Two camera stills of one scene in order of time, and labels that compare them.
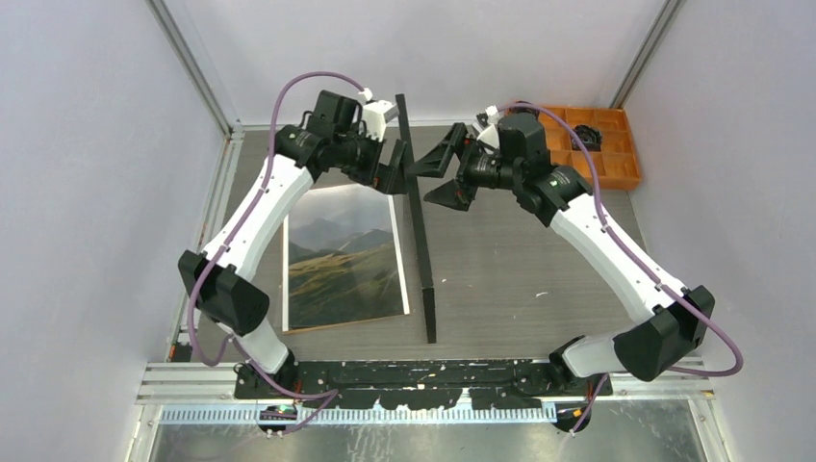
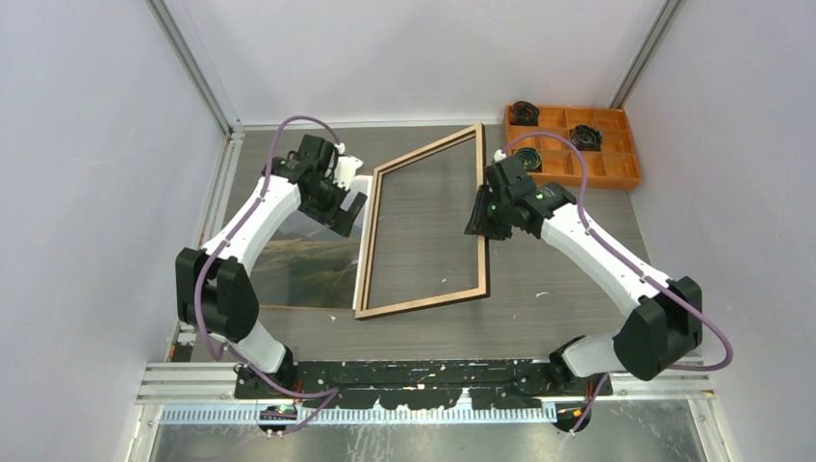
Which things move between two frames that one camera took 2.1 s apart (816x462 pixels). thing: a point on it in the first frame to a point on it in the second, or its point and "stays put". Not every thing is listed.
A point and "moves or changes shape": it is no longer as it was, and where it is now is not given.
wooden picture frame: (426, 283) moves or changes shape
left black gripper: (388, 179) to (342, 220)
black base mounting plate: (418, 384) stays put
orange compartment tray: (618, 160) stays put
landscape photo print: (342, 259) moves or changes shape
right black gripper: (436, 164) to (479, 225)
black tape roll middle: (590, 138) stays put
